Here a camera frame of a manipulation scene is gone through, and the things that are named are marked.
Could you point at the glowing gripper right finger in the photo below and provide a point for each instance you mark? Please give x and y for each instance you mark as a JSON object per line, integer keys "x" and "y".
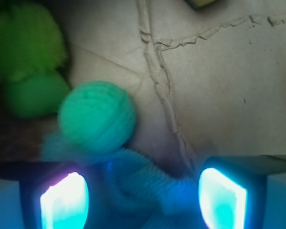
{"x": 243, "y": 192}

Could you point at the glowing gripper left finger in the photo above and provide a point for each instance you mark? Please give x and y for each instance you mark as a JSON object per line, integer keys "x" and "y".
{"x": 42, "y": 195}

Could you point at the light blue cloth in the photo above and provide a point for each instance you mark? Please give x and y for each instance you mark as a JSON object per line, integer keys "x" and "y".
{"x": 135, "y": 184}

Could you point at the yellow sponge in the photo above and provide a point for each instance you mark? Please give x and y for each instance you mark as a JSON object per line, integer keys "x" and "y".
{"x": 200, "y": 4}

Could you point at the green plush toy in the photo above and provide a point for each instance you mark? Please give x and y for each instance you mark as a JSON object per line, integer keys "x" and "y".
{"x": 32, "y": 50}

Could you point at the teal rubber ball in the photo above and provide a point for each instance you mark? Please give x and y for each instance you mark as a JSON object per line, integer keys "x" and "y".
{"x": 98, "y": 117}

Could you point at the brown paper bag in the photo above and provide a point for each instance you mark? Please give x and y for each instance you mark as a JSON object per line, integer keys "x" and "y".
{"x": 205, "y": 82}

